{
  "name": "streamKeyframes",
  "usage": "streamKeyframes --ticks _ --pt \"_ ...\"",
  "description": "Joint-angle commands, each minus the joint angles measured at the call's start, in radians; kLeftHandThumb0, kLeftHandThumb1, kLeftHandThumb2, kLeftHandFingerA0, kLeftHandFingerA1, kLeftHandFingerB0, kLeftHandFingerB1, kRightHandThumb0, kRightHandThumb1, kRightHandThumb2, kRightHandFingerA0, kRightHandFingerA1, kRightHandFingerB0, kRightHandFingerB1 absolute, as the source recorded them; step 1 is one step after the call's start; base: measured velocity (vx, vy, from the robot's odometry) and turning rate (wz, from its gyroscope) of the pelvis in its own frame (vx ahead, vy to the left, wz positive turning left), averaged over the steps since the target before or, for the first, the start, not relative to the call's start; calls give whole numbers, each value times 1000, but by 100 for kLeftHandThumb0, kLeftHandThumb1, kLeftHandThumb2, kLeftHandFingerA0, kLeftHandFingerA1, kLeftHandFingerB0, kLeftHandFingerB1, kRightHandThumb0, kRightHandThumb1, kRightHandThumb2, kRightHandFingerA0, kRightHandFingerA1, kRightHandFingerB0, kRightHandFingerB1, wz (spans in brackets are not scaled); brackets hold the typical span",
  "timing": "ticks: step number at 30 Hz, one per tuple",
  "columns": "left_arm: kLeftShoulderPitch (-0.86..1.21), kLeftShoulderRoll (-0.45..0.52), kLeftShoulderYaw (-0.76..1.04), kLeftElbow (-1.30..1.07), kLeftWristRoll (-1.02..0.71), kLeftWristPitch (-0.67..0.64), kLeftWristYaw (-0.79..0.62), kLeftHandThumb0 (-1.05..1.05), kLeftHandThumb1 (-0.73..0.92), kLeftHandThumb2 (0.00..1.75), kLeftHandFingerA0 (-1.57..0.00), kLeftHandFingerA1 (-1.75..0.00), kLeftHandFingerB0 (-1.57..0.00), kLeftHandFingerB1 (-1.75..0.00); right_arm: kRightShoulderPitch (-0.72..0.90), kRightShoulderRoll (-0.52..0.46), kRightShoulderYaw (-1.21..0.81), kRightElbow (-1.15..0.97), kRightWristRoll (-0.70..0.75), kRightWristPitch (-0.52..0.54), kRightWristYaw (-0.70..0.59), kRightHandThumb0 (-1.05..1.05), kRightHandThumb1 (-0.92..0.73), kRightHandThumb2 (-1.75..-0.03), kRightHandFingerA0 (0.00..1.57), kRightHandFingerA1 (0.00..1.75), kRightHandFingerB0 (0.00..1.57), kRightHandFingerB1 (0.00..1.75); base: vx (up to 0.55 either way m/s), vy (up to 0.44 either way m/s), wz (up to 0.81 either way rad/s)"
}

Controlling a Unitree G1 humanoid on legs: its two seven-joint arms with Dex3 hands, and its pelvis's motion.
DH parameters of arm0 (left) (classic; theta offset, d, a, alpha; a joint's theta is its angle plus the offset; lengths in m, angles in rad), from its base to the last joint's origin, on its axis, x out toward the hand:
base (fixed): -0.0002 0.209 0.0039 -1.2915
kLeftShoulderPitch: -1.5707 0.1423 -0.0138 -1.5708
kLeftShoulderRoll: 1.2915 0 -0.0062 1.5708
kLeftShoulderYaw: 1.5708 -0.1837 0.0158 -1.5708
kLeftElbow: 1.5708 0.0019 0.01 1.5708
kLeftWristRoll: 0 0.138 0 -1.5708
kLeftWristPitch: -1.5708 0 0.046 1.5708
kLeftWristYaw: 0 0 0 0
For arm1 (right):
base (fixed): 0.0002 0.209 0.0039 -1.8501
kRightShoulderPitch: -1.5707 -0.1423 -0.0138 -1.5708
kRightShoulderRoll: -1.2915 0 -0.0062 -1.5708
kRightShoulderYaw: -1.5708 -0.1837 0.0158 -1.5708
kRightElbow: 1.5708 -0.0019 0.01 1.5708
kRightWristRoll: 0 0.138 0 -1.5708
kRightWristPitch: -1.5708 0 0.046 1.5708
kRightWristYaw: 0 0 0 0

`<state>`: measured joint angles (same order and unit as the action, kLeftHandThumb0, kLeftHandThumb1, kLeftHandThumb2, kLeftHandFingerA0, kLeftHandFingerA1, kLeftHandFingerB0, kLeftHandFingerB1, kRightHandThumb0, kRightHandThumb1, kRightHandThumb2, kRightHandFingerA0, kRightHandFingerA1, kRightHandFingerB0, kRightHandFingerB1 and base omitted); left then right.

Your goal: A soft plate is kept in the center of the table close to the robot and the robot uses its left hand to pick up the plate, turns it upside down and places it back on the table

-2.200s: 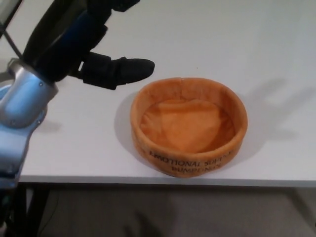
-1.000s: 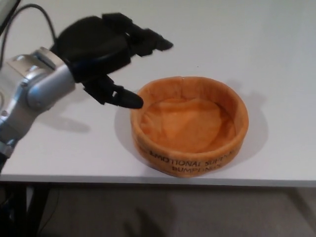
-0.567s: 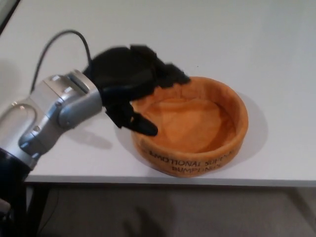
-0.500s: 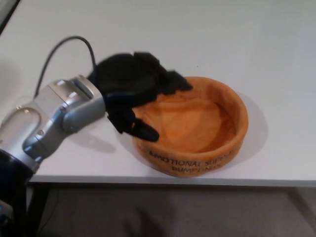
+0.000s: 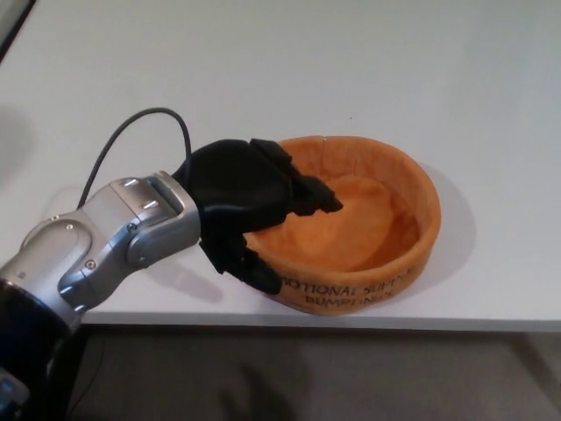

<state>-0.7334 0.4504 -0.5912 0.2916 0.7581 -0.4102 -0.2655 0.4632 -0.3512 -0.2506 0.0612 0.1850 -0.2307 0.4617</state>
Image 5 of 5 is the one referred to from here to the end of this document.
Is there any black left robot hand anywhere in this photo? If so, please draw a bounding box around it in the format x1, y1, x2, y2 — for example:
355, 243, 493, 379
173, 137, 345, 296

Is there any orange plush round plate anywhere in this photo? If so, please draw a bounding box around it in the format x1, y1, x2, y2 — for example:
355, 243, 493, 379
242, 135, 441, 318

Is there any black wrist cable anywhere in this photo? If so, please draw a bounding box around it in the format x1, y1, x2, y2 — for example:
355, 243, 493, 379
76, 107, 195, 207

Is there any dark table leg frame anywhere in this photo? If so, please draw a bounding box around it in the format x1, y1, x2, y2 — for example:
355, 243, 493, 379
52, 326, 91, 421

